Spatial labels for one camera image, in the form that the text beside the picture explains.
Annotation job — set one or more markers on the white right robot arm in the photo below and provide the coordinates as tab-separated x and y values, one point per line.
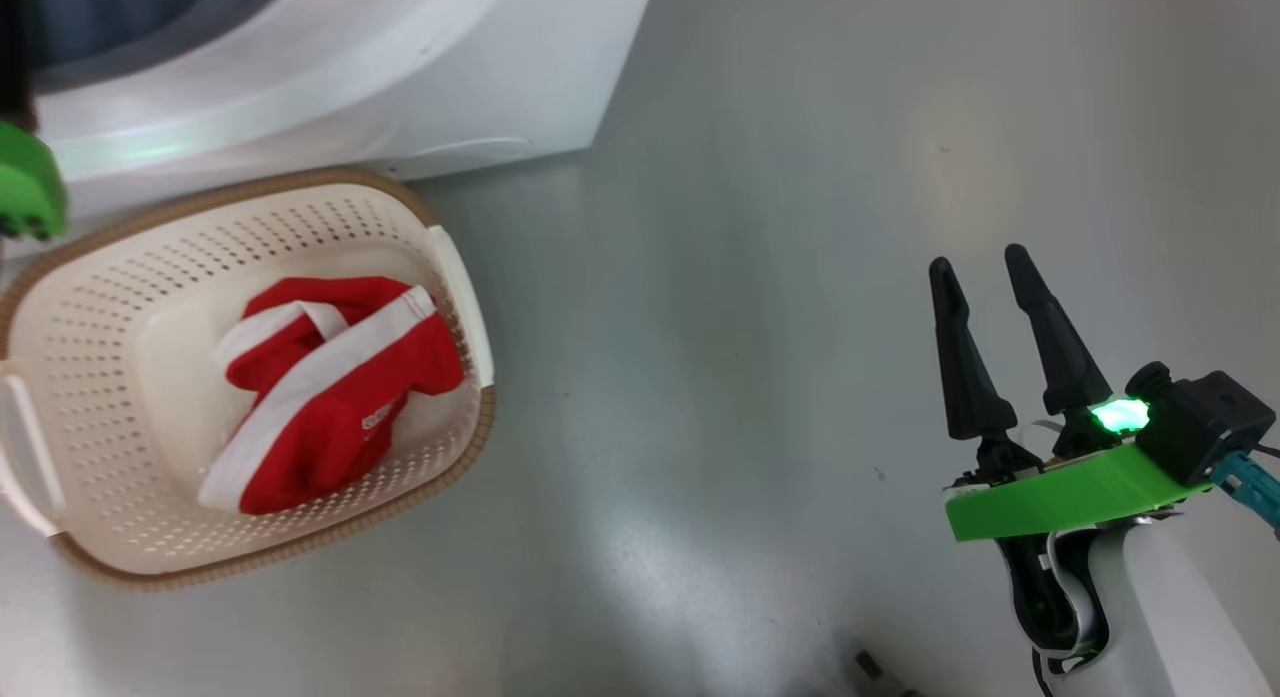
1160	617

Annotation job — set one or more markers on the grey rubber door gasket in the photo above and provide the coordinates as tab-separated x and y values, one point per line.
120	27

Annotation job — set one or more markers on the cream perforated laundry basket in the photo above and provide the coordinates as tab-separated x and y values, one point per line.
165	347

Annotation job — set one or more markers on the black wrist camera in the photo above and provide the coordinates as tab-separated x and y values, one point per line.
12	47
1205	427

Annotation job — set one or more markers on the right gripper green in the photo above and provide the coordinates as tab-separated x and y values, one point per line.
1060	492

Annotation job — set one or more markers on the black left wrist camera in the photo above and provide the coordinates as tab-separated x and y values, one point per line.
12	47

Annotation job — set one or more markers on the white front-load washing machine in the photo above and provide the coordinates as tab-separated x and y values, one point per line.
450	57

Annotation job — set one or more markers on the teal right camera connector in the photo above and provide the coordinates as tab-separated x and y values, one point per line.
1250	482

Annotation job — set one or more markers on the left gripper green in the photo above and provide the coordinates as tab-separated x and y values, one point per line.
28	177

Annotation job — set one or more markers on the red garment with white bands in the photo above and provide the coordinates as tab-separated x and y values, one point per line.
330	437

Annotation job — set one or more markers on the small dark grey object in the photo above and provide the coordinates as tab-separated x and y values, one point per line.
867	665

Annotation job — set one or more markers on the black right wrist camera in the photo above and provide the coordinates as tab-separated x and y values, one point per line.
1205	427

